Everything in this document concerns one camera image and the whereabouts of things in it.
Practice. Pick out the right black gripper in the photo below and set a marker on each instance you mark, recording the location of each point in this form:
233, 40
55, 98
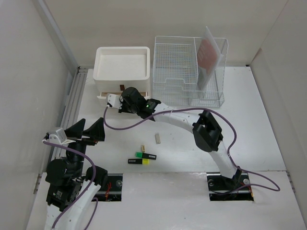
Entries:
123, 101

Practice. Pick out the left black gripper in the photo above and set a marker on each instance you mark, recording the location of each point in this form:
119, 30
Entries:
96, 132

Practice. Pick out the white drawer organizer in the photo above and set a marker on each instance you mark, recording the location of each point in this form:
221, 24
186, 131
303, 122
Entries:
120, 67

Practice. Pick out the grey eraser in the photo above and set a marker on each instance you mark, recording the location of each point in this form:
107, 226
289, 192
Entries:
157, 138

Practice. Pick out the booklet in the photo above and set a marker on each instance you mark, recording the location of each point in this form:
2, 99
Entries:
208, 58

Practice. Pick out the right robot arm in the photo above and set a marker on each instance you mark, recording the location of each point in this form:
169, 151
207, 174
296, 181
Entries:
205, 129

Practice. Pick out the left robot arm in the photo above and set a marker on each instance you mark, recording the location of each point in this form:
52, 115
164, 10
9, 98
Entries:
73, 180

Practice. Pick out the green highlighter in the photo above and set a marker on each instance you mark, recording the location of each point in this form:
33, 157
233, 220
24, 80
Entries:
145, 156

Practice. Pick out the yellow highlighter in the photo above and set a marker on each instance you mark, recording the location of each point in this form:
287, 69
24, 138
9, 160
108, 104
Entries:
139, 161

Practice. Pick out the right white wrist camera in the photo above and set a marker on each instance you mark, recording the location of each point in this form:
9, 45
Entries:
113, 100

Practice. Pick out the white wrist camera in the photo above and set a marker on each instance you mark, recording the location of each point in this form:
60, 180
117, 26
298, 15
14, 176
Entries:
113, 100
56, 136

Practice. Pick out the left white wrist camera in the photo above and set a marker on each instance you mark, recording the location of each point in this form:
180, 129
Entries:
56, 136

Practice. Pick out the aluminium rail frame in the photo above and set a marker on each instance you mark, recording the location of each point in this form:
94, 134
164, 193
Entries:
72, 98

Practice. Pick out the white wire mesh organizer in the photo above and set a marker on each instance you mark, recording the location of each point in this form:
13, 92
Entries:
175, 73

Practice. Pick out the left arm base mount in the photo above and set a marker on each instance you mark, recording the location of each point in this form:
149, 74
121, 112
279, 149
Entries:
112, 192

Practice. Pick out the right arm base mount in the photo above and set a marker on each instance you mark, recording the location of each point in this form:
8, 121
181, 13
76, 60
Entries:
222, 188

